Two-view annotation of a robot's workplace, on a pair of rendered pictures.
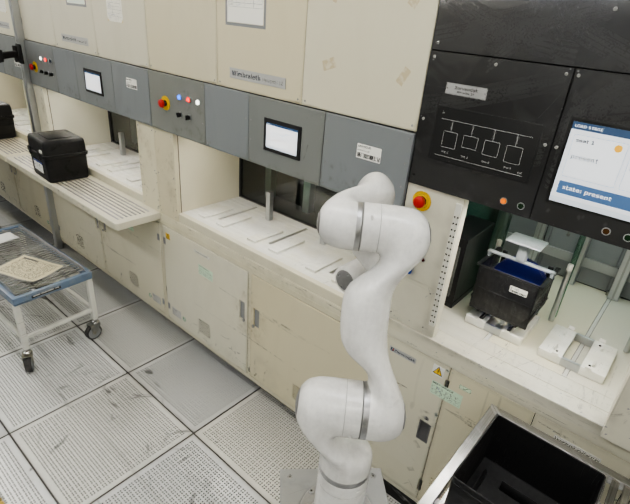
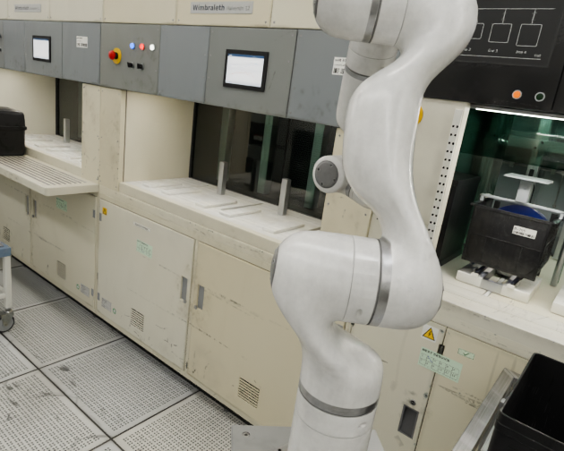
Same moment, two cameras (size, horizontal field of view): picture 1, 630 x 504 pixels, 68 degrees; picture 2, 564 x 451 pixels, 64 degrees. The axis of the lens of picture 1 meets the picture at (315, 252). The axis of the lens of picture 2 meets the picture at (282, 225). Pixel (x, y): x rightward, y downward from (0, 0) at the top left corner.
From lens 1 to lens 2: 0.54 m
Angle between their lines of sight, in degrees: 11
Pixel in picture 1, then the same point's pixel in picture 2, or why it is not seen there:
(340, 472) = (338, 384)
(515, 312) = (521, 259)
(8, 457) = not seen: outside the picture
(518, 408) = not seen: hidden behind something
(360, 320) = (379, 122)
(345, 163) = (319, 84)
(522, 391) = (545, 345)
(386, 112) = not seen: hidden behind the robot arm
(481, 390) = (488, 353)
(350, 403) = (361, 254)
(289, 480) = (245, 438)
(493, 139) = (503, 21)
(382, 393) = (412, 237)
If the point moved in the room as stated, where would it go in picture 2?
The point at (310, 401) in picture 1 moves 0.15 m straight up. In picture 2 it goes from (297, 251) to (315, 134)
